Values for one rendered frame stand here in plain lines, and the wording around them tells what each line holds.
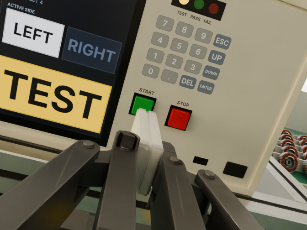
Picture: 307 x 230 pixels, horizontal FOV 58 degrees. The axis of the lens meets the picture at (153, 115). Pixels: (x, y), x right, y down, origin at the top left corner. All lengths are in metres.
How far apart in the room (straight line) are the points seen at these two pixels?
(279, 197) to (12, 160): 0.29
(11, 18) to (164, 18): 0.13
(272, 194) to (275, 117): 0.11
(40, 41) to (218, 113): 0.18
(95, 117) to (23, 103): 0.07
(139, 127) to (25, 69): 0.15
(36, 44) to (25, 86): 0.04
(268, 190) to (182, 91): 0.18
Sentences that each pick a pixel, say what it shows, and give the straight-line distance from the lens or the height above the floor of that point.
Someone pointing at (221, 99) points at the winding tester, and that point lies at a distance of 0.28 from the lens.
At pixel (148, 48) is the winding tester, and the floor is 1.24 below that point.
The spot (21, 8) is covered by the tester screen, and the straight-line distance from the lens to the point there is 0.28.
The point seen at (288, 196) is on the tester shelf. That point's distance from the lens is 0.39.
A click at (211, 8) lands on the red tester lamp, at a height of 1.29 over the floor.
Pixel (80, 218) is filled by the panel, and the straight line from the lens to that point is 0.49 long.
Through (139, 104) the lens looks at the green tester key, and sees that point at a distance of 0.27.
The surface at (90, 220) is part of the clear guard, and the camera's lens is 0.30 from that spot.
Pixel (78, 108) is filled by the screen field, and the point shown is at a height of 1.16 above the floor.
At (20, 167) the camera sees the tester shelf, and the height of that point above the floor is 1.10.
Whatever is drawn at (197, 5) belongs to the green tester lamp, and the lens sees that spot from 0.27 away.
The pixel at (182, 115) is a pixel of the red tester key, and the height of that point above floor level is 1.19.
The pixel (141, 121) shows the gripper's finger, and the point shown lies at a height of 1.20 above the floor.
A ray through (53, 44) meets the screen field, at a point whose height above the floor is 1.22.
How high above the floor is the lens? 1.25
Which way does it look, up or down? 16 degrees down
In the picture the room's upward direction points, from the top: 17 degrees clockwise
